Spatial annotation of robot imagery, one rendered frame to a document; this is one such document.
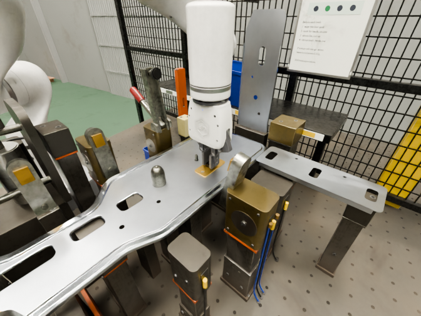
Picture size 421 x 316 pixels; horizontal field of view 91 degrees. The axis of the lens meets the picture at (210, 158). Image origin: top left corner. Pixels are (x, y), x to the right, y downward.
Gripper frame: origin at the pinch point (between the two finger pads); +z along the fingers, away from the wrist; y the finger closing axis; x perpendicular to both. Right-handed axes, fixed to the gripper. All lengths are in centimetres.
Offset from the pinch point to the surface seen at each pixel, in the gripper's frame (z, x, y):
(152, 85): -14.3, 0.0, -20.5
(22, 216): 6.1, -36.8, -22.0
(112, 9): -40, 171, -353
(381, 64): 8, 234, 13
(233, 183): -3.5, -7.5, 12.2
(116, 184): 2.7, -19.6, -12.1
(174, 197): 2.7, -13.6, 1.4
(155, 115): -6.9, -1.9, -18.5
